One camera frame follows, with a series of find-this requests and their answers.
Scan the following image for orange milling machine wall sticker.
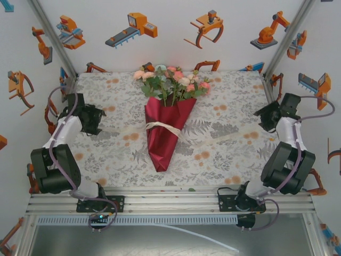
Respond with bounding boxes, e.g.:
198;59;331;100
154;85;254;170
55;15;86;50

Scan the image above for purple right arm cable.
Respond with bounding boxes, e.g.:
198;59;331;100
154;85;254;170
237;95;336;232

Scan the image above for orange claw wall sticker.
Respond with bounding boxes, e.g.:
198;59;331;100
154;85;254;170
183;10;225;50

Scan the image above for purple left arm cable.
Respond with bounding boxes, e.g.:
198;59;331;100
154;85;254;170
47;85;118;233

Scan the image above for orange conveyor wall sticker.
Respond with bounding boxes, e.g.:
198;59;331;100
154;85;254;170
104;12;158;49

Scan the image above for grey metal panel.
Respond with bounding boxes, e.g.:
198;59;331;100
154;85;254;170
26;225;315;256

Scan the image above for red wrapping paper sheet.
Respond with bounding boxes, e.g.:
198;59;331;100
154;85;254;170
144;96;198;173

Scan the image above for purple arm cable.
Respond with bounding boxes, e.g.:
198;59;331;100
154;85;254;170
237;95;336;232
47;85;118;233

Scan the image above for black cable clamp box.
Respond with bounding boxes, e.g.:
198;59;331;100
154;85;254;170
236;213;256;229
89;213;111;227

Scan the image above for white slotted cable duct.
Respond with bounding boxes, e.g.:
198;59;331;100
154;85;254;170
36;215;238;226

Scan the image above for white rose flower stem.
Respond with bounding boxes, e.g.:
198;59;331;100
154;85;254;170
178;74;211;103

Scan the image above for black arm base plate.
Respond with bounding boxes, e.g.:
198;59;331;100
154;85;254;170
217;194;267;213
76;195;126;213

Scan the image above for aluminium frame rails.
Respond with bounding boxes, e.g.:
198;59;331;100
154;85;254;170
25;185;316;217

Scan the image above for pale green bloom stem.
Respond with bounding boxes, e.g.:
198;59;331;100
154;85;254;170
154;63;171;107

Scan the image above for floral patterned table mat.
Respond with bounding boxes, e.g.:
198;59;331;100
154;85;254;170
50;70;294;187

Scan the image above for peach rose flower stem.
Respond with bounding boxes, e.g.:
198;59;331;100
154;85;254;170
133;69;167;107

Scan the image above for cream ribbon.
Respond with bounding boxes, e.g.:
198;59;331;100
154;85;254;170
100;121;270;146

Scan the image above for aluminium frame post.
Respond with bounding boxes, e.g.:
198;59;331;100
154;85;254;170
26;0;79;81
262;0;316;81

